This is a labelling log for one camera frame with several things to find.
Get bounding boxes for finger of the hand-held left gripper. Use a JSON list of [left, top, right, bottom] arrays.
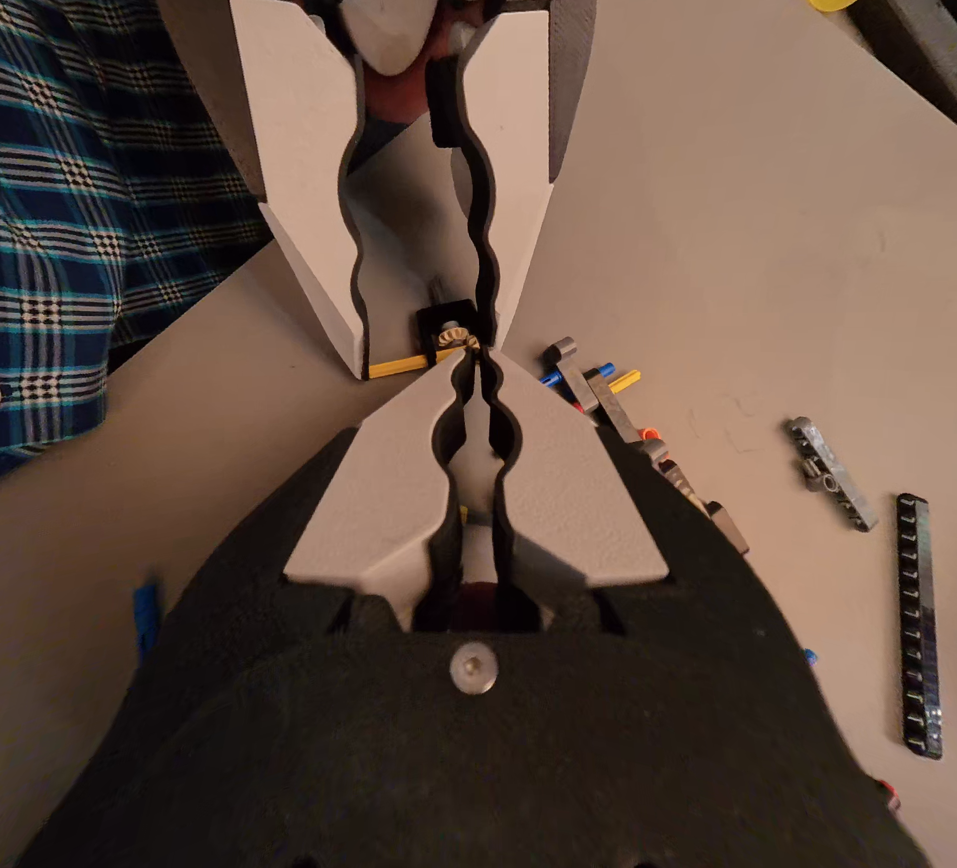
[[228, 0, 375, 381], [426, 10, 556, 349]]

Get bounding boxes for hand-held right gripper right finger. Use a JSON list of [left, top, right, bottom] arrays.
[[480, 347, 670, 621]]

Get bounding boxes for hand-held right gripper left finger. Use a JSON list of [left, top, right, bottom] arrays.
[[281, 350, 477, 626]]

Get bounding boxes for yellow lego axle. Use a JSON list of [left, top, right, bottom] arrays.
[[368, 348, 459, 381]]

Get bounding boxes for black lego frame with gear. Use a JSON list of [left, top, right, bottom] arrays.
[[415, 276, 498, 369]]

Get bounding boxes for black lego chassis assembly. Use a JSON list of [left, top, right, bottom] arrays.
[[542, 337, 903, 813]]

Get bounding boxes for blue lego pin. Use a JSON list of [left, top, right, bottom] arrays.
[[133, 582, 161, 663]]

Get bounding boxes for grey lego beam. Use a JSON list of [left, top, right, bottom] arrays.
[[789, 417, 881, 534]]

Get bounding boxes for long black lego beam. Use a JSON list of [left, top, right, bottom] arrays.
[[896, 493, 945, 760]]

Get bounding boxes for person's plaid shirt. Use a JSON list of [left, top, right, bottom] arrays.
[[0, 0, 274, 476]]

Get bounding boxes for dark grey foam block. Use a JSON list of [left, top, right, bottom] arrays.
[[852, 0, 957, 125]]

